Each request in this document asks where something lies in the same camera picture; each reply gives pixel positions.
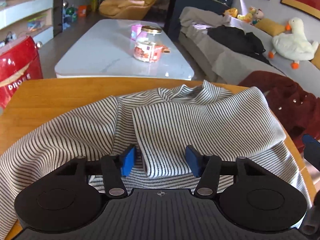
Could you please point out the grey sofa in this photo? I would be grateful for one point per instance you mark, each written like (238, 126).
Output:
(228, 49)

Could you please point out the yellow sofa cushion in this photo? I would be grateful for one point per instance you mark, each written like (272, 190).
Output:
(270, 27)

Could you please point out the white marble coffee table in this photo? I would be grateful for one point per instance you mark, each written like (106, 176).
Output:
(106, 49)

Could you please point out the glass snack jar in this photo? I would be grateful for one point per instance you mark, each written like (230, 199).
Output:
(148, 47)

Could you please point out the dark red fuzzy coat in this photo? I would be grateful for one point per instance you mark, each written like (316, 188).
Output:
(296, 109)

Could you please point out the white goose plush toy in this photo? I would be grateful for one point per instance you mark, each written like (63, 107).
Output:
(294, 46)

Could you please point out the small plush dolls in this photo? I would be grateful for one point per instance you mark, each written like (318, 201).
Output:
(252, 17)

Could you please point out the red ride-on toy car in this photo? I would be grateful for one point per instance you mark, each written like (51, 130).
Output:
(20, 61)

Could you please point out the white tv shelf unit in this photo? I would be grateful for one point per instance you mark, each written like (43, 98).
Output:
(27, 17)

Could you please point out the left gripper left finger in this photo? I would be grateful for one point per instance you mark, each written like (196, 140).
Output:
(114, 168)

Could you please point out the yellow lounge armchair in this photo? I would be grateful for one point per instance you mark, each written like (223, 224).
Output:
(125, 9)

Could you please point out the black garment on sofa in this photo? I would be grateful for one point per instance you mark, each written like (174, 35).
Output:
(239, 41)

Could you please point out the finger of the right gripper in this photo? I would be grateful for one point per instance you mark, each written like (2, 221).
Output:
(311, 150)

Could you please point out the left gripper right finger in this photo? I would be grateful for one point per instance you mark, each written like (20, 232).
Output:
(207, 168)

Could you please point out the grey striped knit sweater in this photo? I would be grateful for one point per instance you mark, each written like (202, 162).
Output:
(161, 123)

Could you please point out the beige blanket on sofa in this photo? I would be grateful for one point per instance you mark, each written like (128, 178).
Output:
(191, 15)

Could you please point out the pink small box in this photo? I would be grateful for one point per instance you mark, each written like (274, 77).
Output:
(135, 31)

